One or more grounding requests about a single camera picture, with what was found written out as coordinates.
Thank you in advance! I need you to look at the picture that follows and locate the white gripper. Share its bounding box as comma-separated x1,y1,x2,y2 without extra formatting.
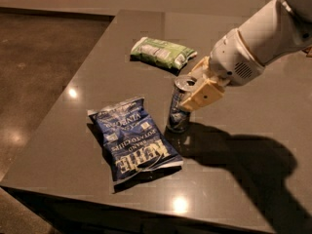
179,28,264,112

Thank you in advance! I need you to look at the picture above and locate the redbull can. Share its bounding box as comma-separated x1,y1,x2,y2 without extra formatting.
167,75,196,133

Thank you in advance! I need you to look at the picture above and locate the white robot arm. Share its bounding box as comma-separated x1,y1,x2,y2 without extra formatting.
179,0,312,112

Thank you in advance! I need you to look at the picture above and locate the green chip bag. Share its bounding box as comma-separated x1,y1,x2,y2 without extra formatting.
131,37,197,71

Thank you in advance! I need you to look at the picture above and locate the blue kettle chip bag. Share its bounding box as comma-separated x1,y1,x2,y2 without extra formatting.
88,97,183,184

